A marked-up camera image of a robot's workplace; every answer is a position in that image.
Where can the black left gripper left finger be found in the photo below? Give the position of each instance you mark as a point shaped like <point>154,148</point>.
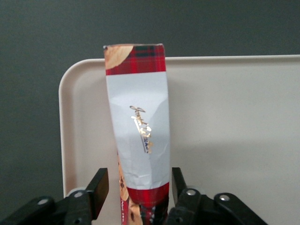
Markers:
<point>77,206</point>

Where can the red plaid cookie box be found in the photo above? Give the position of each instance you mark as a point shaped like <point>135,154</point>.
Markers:
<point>140,93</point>

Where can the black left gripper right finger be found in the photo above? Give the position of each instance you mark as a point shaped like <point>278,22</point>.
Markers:
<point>199,211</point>

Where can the beige rectangular plastic tray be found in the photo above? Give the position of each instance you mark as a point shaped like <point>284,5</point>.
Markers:
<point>222,117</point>

